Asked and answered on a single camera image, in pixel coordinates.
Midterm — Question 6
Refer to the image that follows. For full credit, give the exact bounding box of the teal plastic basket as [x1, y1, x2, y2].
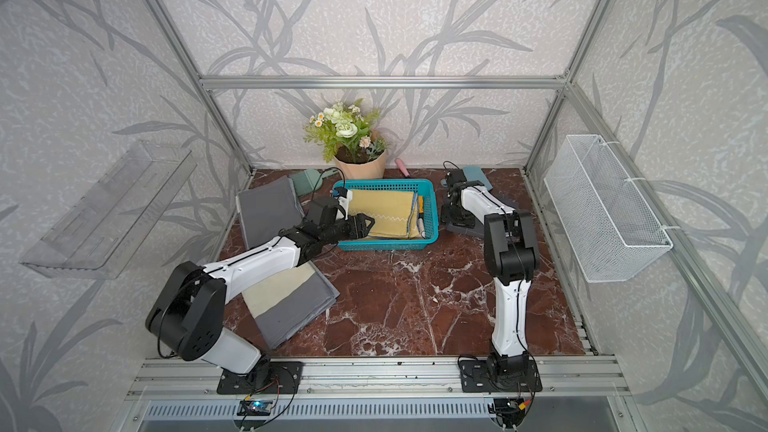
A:
[335, 179, 439, 251]

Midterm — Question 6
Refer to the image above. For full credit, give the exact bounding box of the pale yellow zigzag pillowcase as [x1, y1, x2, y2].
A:
[349, 189, 421, 240]

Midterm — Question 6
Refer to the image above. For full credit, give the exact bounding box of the grey and beige pillowcase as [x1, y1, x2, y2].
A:
[242, 262, 340, 350]

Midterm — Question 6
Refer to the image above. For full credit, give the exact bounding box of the dark grey checked pillowcase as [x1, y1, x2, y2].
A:
[440, 187, 516, 238]

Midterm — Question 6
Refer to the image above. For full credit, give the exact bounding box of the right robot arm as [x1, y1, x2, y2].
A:
[440, 162, 540, 378]

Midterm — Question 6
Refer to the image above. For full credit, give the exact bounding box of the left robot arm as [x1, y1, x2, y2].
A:
[145, 196, 376, 375]

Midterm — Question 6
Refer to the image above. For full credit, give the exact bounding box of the plain grey folded pillowcase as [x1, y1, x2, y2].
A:
[236, 177, 304, 250]

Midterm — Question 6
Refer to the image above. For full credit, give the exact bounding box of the blue-grey dustpan right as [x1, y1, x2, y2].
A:
[462, 166, 493, 191]

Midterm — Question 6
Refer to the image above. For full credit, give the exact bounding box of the green dustpan left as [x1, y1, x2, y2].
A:
[289, 169, 324, 197]

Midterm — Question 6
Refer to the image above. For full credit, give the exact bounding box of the potted artificial flower plant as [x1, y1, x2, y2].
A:
[303, 99, 389, 180]

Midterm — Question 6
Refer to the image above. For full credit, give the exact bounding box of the left controller board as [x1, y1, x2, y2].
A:
[236, 398, 274, 417]

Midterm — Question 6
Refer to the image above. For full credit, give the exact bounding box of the controller board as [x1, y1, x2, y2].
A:
[236, 398, 274, 417]
[488, 398, 532, 423]

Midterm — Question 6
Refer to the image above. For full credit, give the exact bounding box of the right controller board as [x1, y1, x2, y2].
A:
[488, 398, 532, 423]

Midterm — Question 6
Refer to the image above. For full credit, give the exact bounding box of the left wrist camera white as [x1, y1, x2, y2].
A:
[333, 186, 352, 219]

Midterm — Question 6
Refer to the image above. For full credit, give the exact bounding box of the pink handle object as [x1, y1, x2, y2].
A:
[395, 158, 411, 178]

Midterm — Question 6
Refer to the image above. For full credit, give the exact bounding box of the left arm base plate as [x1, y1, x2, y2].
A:
[216, 361, 304, 395]

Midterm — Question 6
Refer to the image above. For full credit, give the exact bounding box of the white wire wall basket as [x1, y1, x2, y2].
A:
[544, 134, 673, 283]

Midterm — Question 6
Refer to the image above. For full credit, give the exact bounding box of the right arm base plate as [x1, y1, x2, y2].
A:
[457, 352, 543, 393]

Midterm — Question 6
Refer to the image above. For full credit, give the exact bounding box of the aluminium cage frame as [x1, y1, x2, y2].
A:
[141, 0, 767, 398]

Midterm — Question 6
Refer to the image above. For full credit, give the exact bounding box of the clear acrylic wall shelf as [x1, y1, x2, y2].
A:
[20, 140, 197, 280]

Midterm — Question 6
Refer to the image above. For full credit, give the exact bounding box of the aluminium front rail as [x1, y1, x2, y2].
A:
[126, 355, 630, 400]

